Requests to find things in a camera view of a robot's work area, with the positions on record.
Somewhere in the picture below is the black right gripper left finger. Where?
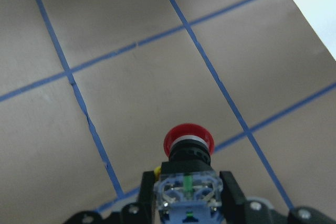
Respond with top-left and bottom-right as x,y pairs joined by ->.
137,171 -> 156,223

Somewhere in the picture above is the red emergency stop button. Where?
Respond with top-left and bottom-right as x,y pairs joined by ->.
154,123 -> 224,223

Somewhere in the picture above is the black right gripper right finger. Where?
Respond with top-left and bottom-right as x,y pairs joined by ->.
219,171 -> 246,223

